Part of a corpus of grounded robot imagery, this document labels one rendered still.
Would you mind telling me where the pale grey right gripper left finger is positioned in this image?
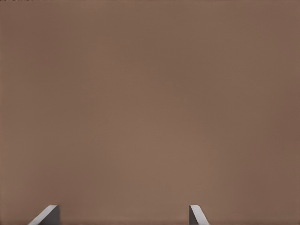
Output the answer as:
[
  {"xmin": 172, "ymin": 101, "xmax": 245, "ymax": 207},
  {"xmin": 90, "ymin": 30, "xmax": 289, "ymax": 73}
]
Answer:
[{"xmin": 28, "ymin": 205, "xmax": 60, "ymax": 225}]

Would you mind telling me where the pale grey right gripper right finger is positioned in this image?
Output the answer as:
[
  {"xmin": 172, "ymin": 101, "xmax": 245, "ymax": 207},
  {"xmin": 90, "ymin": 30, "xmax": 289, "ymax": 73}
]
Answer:
[{"xmin": 189, "ymin": 205, "xmax": 209, "ymax": 225}]

